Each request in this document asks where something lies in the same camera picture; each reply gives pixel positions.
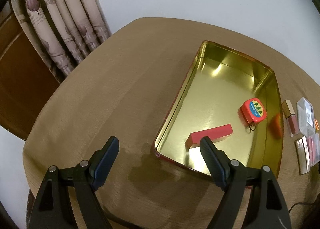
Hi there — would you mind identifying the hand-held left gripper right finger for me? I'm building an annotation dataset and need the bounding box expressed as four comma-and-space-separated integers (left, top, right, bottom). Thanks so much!
199, 137, 292, 229

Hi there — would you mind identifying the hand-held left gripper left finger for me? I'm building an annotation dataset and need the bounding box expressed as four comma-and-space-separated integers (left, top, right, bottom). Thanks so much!
29, 136, 120, 229

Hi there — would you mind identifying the gold tin box red outside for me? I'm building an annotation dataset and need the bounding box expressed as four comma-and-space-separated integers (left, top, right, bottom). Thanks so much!
153, 41, 284, 189

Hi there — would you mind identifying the clear pink plastic case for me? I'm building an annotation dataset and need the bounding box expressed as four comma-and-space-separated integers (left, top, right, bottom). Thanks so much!
306, 133, 320, 166

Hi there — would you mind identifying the clear plastic card box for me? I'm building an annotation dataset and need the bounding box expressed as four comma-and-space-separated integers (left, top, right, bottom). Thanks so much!
297, 97, 316, 136

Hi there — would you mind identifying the red rectangular block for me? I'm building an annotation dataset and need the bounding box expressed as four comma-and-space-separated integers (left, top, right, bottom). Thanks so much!
186, 124, 233, 150

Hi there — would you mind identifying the orange tape measure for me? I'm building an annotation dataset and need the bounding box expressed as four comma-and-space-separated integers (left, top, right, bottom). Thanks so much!
240, 98, 268, 134

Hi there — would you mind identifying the brown tablecloth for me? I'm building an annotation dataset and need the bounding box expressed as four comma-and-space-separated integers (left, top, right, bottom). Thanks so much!
22, 17, 320, 229

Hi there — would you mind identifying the wooden cabinet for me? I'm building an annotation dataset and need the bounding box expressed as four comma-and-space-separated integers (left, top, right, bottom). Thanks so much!
0, 7, 62, 141

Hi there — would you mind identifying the beige flower print curtain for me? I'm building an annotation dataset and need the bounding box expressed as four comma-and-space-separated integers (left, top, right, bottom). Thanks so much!
10, 0, 112, 83

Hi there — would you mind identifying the black cable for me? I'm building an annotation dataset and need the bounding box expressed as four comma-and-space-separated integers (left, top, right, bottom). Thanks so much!
287, 201, 320, 214

